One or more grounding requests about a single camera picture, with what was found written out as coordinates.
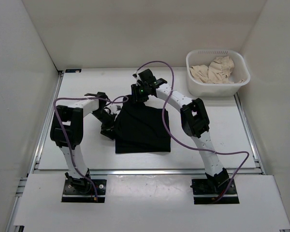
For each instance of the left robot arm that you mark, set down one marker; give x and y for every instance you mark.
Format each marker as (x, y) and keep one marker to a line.
(67, 131)

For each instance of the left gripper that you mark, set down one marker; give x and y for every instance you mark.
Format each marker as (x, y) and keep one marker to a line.
(106, 129)

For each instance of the white front cover board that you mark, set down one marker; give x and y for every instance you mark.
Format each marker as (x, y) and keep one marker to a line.
(162, 203)

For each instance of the beige trousers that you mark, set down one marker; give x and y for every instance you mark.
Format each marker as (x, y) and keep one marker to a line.
(218, 72)

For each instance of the front aluminium rail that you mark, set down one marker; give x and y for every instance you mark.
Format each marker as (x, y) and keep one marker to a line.
(147, 171)

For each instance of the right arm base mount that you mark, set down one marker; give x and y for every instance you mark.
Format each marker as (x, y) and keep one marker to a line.
(204, 194)

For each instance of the dark blue label sticker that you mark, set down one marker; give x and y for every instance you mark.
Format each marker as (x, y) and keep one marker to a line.
(73, 70)

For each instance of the black trousers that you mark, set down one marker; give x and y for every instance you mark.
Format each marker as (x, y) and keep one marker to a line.
(140, 129)

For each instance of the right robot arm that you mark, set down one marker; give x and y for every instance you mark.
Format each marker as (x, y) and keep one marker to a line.
(194, 122)

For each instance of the white plastic laundry basket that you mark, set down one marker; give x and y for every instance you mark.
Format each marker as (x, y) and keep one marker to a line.
(240, 75)

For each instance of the left aluminium rail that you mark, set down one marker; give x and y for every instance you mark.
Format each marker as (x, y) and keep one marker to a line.
(34, 160)

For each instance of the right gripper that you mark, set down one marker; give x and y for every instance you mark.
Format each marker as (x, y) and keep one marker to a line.
(136, 97)

